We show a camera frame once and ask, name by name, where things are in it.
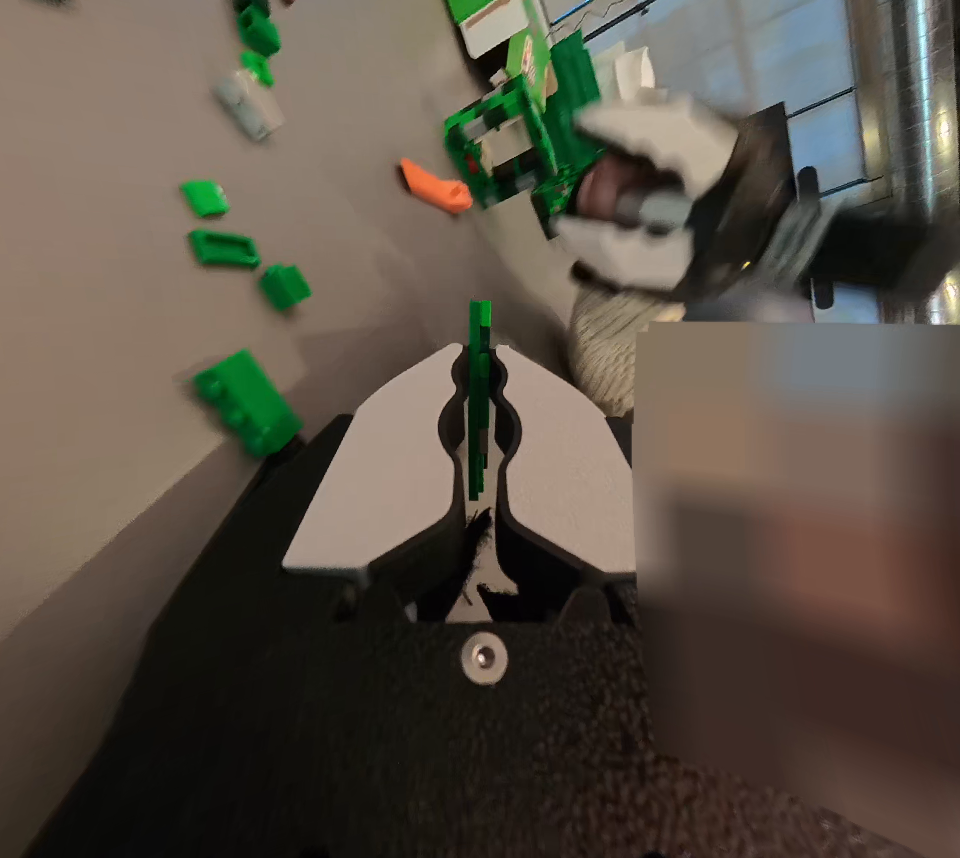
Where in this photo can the large green lego brick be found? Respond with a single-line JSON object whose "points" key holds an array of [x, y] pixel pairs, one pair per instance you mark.
{"points": [[247, 402]]}

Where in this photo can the green lego plate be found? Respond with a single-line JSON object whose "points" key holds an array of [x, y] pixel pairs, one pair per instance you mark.
{"points": [[223, 249]]}

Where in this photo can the light grey lego brick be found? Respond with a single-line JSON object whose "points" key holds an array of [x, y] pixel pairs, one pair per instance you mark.
{"points": [[249, 105]]}

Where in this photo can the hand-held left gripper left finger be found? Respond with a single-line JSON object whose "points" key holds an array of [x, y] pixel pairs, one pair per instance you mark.
{"points": [[375, 468]]}

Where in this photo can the silver metal duct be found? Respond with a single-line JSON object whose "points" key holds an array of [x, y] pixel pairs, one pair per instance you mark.
{"points": [[922, 86]]}

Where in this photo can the orange brick separator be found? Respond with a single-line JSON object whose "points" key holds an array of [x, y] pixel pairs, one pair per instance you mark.
{"points": [[431, 187]]}

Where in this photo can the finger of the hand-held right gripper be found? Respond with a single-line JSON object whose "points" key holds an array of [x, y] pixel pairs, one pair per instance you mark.
{"points": [[667, 131], [637, 255]]}

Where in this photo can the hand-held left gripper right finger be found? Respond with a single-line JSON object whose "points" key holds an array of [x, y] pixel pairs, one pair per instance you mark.
{"points": [[570, 483]]}

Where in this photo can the green mosaic lego panel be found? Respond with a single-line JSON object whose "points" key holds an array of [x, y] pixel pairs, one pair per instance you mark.
{"points": [[478, 386]]}

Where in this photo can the green lego tile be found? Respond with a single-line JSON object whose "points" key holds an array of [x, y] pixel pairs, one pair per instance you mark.
{"points": [[204, 198]]}

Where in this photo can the small green lego piece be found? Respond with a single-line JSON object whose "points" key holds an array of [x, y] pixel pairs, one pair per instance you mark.
{"points": [[257, 69]]}

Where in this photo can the cream knit sweater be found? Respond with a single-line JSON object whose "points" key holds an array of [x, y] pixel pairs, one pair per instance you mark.
{"points": [[607, 356]]}

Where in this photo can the green hollow lego build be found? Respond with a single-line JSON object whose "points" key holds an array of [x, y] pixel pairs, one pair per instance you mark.
{"points": [[540, 153]]}

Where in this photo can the green instruction booklet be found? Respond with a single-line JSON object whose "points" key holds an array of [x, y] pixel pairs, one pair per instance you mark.
{"points": [[529, 67]]}

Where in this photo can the person's right hand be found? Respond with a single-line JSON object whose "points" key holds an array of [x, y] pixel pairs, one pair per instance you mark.
{"points": [[600, 187]]}

